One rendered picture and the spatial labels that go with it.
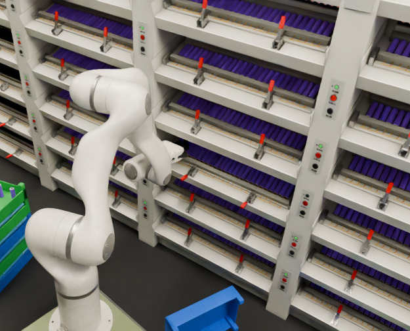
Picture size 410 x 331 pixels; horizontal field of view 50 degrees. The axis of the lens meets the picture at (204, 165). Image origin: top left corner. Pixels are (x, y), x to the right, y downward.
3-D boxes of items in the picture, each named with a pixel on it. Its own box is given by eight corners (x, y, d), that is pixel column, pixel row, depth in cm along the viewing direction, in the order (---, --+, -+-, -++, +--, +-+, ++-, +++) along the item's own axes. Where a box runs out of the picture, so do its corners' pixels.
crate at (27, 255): (-5, 299, 183) (-9, 286, 179) (-45, 284, 188) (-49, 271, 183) (39, 249, 207) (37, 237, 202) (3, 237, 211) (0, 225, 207)
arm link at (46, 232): (86, 305, 119) (80, 241, 106) (25, 286, 122) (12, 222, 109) (105, 272, 129) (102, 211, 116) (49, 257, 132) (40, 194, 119)
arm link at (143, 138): (174, 115, 139) (176, 178, 161) (136, 96, 145) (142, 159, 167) (156, 131, 134) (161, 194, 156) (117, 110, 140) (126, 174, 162)
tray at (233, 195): (286, 228, 162) (287, 215, 154) (155, 167, 186) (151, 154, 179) (309, 188, 171) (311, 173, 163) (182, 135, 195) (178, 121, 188)
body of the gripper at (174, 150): (168, 154, 163) (185, 146, 172) (147, 144, 167) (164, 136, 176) (166, 172, 166) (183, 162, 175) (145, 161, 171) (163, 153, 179)
